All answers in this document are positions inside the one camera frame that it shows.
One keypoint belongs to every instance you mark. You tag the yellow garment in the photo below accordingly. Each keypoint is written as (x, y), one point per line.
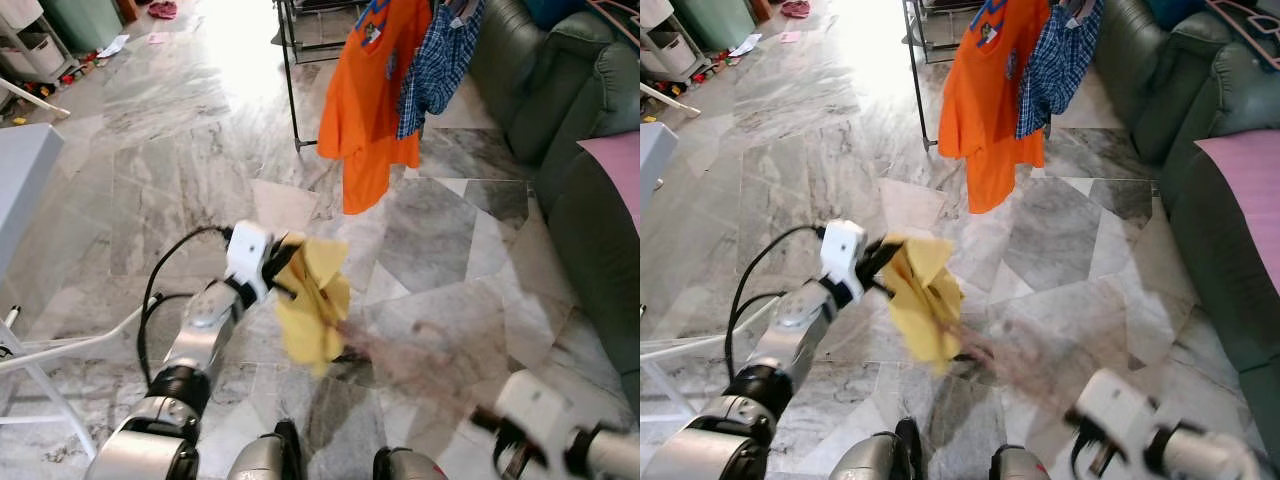
(925, 300)
(315, 300)

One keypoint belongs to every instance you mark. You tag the pink plastic hanger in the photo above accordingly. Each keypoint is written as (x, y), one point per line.
(1240, 22)
(400, 350)
(1010, 355)
(612, 12)

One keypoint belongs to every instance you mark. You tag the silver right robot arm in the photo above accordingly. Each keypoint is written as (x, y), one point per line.
(1200, 455)
(610, 452)

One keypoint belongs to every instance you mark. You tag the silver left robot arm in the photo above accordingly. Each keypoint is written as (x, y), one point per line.
(790, 345)
(190, 350)

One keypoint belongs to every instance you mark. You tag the orange shirt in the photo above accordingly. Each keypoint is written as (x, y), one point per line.
(990, 100)
(365, 100)

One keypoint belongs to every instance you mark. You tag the black metal drying rack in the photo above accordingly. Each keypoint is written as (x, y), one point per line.
(290, 80)
(915, 70)

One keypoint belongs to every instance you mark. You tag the left robot leg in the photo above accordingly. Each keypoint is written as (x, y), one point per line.
(880, 458)
(265, 460)

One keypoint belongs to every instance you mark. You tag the dark green leather sofa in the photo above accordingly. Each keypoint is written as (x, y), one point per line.
(590, 270)
(1220, 300)

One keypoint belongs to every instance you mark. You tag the blue plaid shirt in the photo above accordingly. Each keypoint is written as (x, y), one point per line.
(440, 65)
(1060, 65)

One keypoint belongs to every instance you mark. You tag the white paper sheet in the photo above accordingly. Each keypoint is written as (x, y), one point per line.
(113, 45)
(745, 45)

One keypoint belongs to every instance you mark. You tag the dark pink floor cloth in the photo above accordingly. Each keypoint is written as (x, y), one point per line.
(162, 9)
(795, 8)

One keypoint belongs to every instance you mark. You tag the white high chair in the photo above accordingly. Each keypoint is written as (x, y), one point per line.
(30, 98)
(670, 98)

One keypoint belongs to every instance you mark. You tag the pink sofa cover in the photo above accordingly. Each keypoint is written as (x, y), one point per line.
(615, 170)
(1245, 200)

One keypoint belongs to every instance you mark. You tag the green laundry basket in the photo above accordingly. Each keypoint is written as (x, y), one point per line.
(715, 20)
(80, 18)

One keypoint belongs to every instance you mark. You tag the grey storage drawer cart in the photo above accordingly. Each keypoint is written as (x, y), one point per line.
(675, 45)
(35, 50)

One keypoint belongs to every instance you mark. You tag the dark green leather armchair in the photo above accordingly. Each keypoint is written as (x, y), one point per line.
(540, 80)
(1160, 70)

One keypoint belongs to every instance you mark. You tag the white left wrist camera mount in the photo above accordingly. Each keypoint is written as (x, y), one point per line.
(842, 250)
(245, 255)

